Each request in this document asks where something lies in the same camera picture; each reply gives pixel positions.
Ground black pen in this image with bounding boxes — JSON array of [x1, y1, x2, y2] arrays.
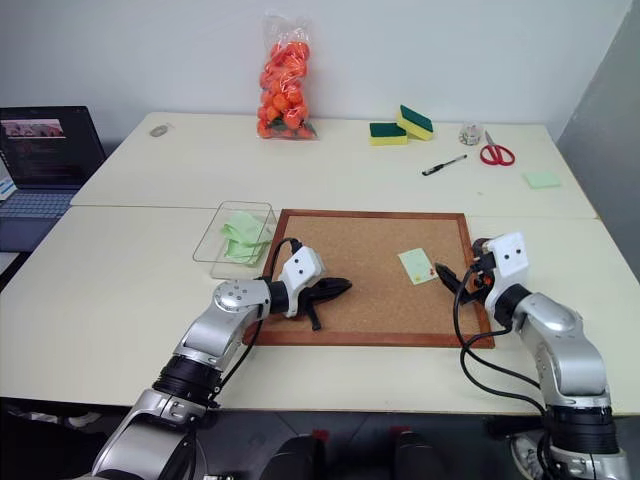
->
[[421, 153, 469, 178]]

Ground clear tape roll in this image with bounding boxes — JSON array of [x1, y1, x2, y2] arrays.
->
[[458, 121, 484, 147]]

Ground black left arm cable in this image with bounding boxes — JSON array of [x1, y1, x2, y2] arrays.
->
[[207, 237, 304, 409]]

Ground dark laptop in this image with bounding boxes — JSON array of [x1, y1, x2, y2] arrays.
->
[[0, 104, 108, 222]]

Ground bag of orange fruits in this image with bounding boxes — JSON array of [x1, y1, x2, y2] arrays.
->
[[256, 8, 321, 143]]

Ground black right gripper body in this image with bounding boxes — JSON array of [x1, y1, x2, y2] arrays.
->
[[458, 268, 496, 306]]

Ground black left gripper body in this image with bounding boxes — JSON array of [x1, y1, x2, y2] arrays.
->
[[298, 278, 333, 317]]

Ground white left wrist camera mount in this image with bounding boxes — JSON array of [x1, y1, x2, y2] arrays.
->
[[276, 246, 327, 320]]

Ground dark rounded shape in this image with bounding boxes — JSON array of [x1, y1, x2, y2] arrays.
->
[[262, 432, 327, 480], [393, 428, 447, 480]]

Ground green sticky note pad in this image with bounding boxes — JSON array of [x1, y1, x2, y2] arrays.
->
[[522, 171, 563, 192]]

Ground pinned green note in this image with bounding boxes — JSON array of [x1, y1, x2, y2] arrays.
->
[[397, 247, 439, 287]]

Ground clear plastic box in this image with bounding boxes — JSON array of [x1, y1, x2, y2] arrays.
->
[[192, 200, 280, 279]]

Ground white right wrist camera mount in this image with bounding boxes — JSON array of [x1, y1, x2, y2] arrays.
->
[[481, 231, 530, 315]]

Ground wood-framed cork board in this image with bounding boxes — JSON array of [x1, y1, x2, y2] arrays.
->
[[243, 208, 496, 350]]

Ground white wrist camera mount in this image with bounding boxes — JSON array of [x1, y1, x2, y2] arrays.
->
[[481, 231, 530, 315], [276, 246, 327, 320]]

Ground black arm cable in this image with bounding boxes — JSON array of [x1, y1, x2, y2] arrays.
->
[[451, 258, 552, 417], [207, 237, 304, 409]]

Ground crumpled green note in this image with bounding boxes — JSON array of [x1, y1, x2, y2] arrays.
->
[[221, 210, 265, 242]]

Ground flat green note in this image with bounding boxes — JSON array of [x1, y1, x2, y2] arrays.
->
[[222, 235, 273, 265]]

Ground white shoe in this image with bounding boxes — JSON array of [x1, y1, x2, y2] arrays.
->
[[509, 432, 545, 477]]

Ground yellow green sponge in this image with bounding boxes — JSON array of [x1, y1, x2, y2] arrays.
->
[[395, 103, 435, 143], [368, 121, 410, 148]]

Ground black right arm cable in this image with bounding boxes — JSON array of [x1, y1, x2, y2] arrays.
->
[[451, 258, 552, 417]]

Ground red handled scissors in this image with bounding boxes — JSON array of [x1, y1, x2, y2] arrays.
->
[[479, 129, 517, 168]]

